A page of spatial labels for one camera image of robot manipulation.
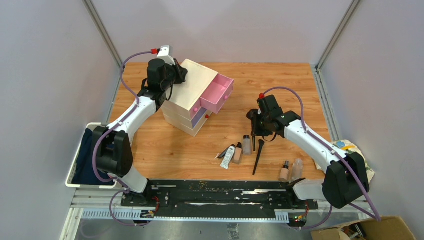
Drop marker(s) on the white perforated basket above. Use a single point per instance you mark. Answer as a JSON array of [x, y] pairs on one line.
[[72, 169]]

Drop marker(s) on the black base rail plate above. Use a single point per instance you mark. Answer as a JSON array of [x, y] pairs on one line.
[[219, 201]]

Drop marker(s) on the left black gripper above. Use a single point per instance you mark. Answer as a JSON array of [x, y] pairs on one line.
[[180, 73]]

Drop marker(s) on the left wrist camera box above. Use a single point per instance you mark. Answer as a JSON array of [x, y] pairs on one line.
[[165, 53]]

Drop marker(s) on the round beige foundation bottle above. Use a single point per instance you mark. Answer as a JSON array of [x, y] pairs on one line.
[[284, 172]]

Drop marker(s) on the white mini drawer cabinet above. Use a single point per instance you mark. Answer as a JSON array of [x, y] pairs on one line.
[[184, 110]]

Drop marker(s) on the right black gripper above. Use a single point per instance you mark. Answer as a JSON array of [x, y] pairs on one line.
[[258, 132]]

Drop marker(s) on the black mascara tube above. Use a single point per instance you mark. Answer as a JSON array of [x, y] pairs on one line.
[[222, 154]]

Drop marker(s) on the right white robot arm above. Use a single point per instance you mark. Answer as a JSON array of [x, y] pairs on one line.
[[345, 179]]

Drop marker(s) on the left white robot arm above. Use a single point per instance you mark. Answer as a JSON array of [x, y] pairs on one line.
[[112, 157]]

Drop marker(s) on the pink drawer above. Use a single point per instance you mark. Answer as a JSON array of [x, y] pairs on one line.
[[217, 93]]

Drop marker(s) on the small clear bottle black cap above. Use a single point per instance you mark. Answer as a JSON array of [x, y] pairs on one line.
[[247, 145]]

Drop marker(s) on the thin black makeup brush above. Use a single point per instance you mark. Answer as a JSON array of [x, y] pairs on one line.
[[259, 151]]

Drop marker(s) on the printed cream cloth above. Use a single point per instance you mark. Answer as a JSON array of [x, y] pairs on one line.
[[350, 148]]

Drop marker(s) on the white cosmetic tube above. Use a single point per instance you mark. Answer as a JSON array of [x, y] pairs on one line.
[[228, 157]]

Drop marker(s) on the square beige foundation bottle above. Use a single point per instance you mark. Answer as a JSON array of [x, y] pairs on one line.
[[238, 153]]

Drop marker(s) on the clear square bottle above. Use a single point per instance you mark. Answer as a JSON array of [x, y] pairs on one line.
[[297, 170]]

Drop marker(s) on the dark blue cloth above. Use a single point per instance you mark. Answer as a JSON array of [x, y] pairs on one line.
[[84, 173]]

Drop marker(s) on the cardboard box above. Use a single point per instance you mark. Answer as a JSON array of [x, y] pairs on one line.
[[389, 228]]

